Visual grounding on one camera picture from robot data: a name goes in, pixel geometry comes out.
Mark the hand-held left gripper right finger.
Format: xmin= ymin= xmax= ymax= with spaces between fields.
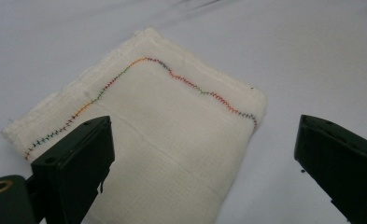
xmin=293 ymin=114 xmax=367 ymax=224

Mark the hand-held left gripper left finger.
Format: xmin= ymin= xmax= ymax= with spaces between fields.
xmin=31 ymin=115 xmax=116 ymax=224

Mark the white cloth with multicoloured stitching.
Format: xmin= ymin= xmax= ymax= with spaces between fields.
xmin=1 ymin=27 xmax=269 ymax=224

